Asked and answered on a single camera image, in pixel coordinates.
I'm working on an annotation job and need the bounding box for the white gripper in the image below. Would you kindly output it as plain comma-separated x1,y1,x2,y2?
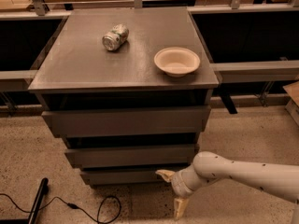
155,165,200,219

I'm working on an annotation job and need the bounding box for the grey bottom drawer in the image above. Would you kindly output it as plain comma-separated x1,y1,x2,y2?
79,165,192,186

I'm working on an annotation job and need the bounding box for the grey drawer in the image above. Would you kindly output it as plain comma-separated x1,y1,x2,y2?
79,165,192,186
65,144,195,169
42,105,211,138

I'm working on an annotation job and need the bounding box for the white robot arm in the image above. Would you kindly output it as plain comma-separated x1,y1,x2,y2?
156,151,299,224

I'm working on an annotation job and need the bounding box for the grey top drawer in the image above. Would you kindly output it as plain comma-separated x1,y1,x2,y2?
42,105,211,138

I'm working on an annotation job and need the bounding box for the grey middle drawer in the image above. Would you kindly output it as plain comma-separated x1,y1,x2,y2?
65,144,195,169

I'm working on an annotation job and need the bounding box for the grey drawer cabinet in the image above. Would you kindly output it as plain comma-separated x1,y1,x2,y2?
27,7,220,189

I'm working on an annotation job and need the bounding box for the white paper bowl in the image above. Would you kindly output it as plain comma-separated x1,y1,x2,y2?
154,47,201,77

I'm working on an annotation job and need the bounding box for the cardboard box at right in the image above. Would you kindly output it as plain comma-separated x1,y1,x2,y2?
283,81,299,126

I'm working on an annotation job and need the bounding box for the crushed soda can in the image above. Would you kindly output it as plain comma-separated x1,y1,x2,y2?
102,24,129,51

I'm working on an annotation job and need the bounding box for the black cable on floor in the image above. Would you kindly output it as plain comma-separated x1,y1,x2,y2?
0,192,122,224

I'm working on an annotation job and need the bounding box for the grey metal railing frame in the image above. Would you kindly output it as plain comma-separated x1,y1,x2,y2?
1,4,298,105

